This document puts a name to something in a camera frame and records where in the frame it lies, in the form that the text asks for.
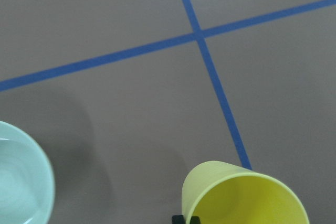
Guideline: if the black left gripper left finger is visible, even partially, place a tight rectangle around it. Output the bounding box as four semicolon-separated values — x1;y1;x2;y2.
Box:
172;215;185;224

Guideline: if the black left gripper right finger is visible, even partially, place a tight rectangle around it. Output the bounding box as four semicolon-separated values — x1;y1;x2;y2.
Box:
191;216;201;224

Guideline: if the yellow plastic cup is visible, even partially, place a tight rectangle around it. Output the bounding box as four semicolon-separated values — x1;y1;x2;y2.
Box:
181;161;310;223

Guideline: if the mint green bowl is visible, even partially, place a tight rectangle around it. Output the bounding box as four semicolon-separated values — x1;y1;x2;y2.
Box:
1;122;55;223

